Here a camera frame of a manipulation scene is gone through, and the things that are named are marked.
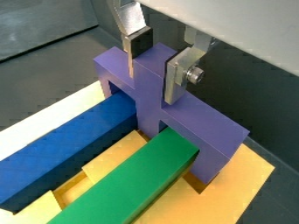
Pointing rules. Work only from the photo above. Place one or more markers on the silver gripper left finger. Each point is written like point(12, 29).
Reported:
point(136, 33)

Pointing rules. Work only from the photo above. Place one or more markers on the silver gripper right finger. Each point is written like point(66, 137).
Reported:
point(182, 66)

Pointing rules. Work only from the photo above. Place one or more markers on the purple three-legged block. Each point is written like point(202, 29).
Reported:
point(194, 119)

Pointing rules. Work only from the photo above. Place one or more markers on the green rectangular bar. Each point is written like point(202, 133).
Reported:
point(124, 193)

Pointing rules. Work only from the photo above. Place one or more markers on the blue rectangular bar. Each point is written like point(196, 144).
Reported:
point(46, 163)

